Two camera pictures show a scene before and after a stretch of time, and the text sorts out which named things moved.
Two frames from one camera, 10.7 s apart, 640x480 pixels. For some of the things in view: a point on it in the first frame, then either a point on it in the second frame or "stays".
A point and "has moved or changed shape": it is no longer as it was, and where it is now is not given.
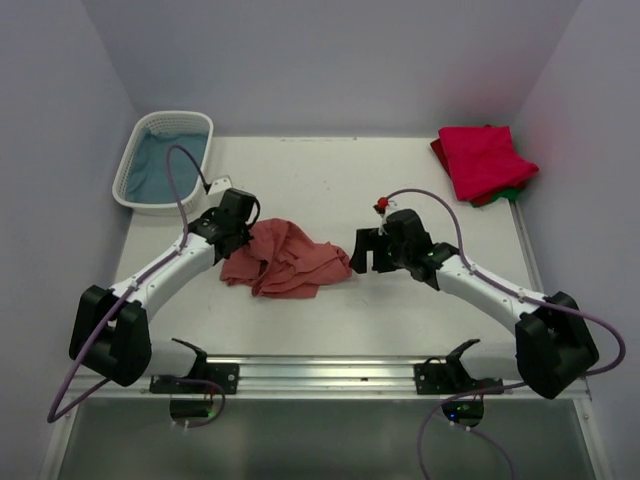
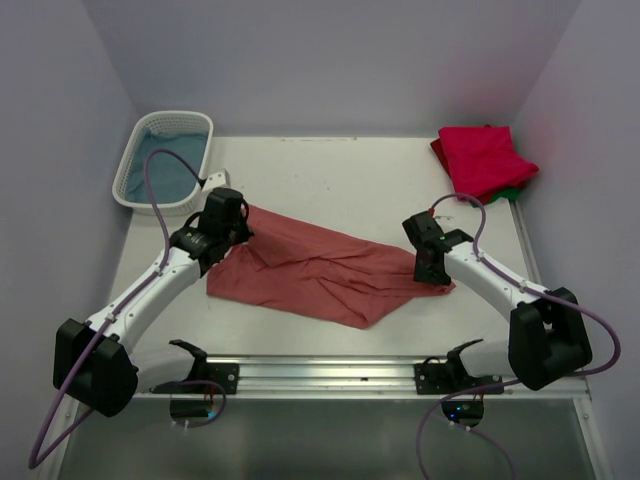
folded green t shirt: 509,194 stays
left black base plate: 225,374 stays
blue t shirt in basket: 148,179 stays
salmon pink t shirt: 281,262 has moved or changed shape
